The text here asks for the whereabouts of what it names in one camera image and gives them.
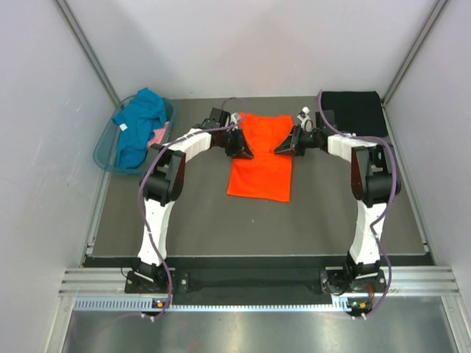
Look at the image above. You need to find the orange t shirt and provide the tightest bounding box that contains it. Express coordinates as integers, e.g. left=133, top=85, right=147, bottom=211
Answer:
left=227, top=113, right=294, bottom=202

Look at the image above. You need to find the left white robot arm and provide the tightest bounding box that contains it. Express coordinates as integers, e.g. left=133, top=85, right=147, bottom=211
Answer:
left=138, top=108, right=254, bottom=266

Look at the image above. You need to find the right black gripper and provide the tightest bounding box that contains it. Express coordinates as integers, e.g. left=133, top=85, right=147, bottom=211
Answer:
left=275, top=124, right=322, bottom=157

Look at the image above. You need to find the teal t shirt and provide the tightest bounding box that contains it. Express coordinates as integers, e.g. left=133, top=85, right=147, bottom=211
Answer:
left=113, top=88, right=167, bottom=169

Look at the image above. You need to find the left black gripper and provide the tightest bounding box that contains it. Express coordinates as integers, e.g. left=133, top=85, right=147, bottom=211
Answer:
left=218, top=126, right=252, bottom=160

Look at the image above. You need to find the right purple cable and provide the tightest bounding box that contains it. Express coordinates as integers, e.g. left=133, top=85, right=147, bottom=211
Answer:
left=316, top=90, right=400, bottom=319

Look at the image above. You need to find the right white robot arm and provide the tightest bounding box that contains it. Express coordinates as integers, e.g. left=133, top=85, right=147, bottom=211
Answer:
left=275, top=107, right=401, bottom=291

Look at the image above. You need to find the aluminium frame rail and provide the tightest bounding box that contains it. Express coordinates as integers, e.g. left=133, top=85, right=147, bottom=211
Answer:
left=59, top=268, right=127, bottom=296

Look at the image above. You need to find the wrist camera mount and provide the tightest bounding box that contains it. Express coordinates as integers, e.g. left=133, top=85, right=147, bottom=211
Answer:
left=229, top=112, right=247, bottom=129
left=297, top=107, right=314, bottom=132

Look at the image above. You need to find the grey slotted cable duct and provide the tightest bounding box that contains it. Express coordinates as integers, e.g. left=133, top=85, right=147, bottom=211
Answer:
left=73, top=296, right=372, bottom=313

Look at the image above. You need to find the folded black t shirt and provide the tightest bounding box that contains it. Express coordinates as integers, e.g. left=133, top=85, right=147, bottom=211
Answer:
left=318, top=91, right=389, bottom=138

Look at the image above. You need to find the translucent blue plastic bin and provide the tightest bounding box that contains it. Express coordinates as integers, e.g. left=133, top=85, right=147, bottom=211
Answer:
left=93, top=96, right=177, bottom=176

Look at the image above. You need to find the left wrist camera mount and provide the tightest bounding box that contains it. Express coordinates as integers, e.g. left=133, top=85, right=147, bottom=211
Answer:
left=229, top=112, right=247, bottom=129

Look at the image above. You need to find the pink cloth in bin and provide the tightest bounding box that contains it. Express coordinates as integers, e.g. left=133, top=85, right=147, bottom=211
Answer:
left=147, top=121, right=169, bottom=149

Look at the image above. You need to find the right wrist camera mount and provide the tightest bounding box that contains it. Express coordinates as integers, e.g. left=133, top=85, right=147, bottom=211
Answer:
left=297, top=107, right=314, bottom=132

